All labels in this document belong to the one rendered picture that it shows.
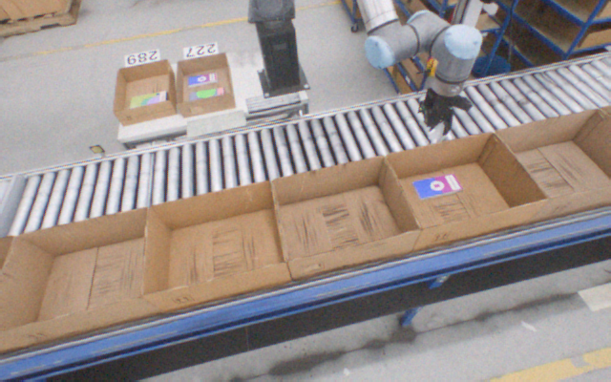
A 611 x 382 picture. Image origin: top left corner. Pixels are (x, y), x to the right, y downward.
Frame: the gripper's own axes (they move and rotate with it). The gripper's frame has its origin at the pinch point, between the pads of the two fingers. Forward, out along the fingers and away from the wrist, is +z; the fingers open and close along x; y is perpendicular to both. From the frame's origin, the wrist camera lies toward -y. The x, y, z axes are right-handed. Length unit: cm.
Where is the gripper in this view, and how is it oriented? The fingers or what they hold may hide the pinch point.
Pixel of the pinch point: (435, 134)
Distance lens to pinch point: 121.7
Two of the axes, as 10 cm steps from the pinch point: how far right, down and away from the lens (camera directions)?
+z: 0.7, 5.9, 8.0
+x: 2.2, 7.8, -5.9
